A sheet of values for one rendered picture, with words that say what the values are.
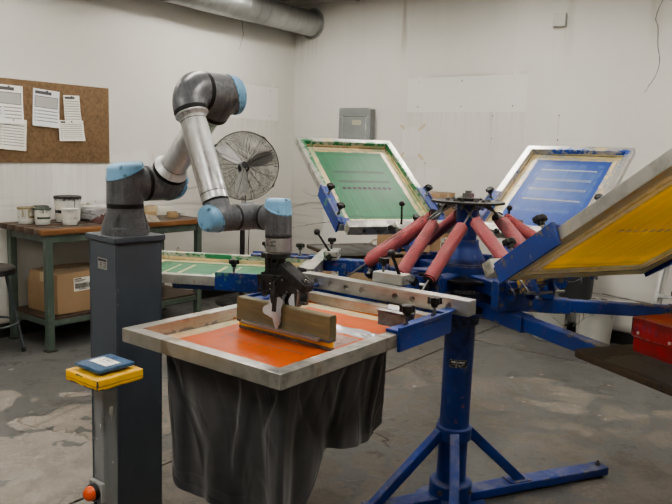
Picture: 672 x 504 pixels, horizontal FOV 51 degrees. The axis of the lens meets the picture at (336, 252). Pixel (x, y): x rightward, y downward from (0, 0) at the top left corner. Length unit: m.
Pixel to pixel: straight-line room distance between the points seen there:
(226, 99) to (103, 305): 0.78
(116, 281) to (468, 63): 4.88
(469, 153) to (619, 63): 1.46
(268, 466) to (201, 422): 0.25
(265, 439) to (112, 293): 0.77
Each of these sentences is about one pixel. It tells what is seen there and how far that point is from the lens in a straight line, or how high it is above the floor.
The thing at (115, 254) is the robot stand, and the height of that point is 1.15.
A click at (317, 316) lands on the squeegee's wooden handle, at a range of 1.89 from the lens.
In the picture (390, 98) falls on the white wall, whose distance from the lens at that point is 7.02.
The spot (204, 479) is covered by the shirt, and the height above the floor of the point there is 0.59.
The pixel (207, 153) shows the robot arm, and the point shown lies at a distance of 1.98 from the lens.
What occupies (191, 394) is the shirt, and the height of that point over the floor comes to 0.82.
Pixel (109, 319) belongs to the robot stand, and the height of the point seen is 0.93.
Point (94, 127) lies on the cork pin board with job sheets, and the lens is 6.11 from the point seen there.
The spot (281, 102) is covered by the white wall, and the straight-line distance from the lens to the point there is 7.63.
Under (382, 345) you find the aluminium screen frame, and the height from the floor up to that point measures 0.97.
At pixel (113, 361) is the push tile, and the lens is 1.78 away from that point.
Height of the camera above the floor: 1.49
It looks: 8 degrees down
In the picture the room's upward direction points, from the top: 2 degrees clockwise
